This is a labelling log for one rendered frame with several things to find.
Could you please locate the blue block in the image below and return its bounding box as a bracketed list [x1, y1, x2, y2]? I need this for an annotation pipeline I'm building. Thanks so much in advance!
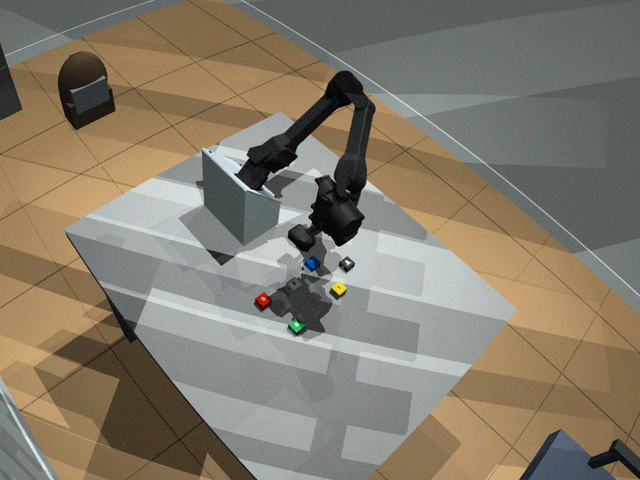
[304, 256, 321, 272]

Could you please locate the red block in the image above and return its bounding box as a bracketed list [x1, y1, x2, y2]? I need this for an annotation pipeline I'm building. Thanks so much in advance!
[255, 292, 272, 310]

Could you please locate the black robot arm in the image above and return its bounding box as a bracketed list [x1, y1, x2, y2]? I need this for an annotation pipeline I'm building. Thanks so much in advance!
[235, 71, 376, 247]

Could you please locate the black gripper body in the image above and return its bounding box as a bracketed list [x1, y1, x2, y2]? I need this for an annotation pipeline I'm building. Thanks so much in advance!
[287, 202, 330, 252]

